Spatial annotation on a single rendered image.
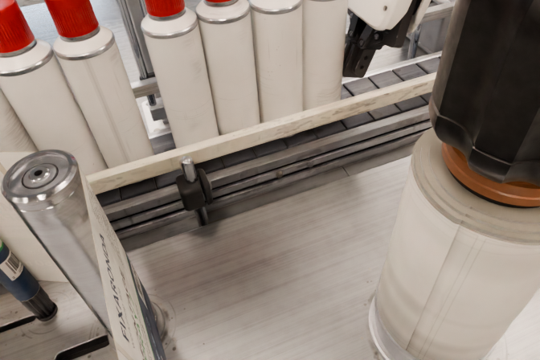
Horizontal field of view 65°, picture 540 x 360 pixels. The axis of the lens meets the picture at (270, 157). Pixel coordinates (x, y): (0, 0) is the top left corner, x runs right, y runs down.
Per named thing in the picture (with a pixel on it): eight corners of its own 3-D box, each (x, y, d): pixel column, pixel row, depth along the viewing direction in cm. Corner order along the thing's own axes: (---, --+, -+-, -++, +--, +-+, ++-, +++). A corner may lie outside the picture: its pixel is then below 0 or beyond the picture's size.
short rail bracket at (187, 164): (197, 248, 46) (173, 173, 38) (190, 228, 48) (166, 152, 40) (225, 239, 47) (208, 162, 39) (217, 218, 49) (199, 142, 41)
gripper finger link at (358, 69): (361, 20, 47) (339, 74, 51) (376, 33, 45) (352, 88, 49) (383, 23, 48) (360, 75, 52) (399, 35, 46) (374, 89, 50)
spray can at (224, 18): (222, 152, 49) (189, -27, 35) (215, 124, 53) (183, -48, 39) (265, 143, 50) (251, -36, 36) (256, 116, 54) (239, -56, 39)
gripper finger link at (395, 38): (411, -41, 41) (373, -19, 46) (414, 38, 41) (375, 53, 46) (419, -39, 42) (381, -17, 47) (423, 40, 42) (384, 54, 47)
